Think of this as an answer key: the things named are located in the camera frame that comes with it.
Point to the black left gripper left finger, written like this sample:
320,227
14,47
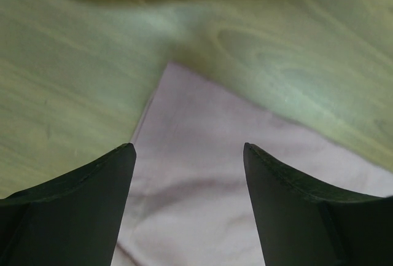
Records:
73,219

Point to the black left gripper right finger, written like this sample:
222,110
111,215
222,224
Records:
304,221

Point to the pink printed t-shirt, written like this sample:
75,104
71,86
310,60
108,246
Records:
188,202

